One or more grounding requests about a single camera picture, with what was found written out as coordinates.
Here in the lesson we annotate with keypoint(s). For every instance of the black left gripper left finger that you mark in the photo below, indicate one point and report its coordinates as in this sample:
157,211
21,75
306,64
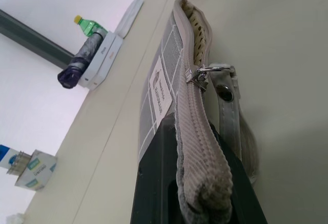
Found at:
153,183

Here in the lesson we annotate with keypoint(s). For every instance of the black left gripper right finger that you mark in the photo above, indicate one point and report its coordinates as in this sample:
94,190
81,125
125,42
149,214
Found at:
243,188

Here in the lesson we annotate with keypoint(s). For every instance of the grey grid zip pouch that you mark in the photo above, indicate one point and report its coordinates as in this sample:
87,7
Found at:
192,121

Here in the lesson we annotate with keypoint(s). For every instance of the teal printed carton box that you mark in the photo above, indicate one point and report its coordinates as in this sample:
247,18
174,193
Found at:
37,170

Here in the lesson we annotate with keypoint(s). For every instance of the white phone box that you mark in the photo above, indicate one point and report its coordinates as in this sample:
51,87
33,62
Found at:
107,65
95,60

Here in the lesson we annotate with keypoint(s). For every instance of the clear lidded plastic jar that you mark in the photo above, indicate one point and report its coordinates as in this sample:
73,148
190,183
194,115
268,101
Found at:
17,163

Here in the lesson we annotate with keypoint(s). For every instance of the dark folded umbrella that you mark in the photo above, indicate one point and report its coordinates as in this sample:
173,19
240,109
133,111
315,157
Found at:
79,60

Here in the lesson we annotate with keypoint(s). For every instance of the blue and white box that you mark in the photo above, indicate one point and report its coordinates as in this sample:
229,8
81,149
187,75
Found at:
5,156

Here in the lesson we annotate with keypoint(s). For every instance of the green plastic bottle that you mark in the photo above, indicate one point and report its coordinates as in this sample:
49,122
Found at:
90,27

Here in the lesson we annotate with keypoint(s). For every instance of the white tissue pack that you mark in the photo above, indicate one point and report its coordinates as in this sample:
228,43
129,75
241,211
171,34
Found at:
129,16

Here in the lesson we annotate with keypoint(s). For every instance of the dark grey wall rail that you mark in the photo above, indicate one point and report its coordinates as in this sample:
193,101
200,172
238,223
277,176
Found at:
33,41

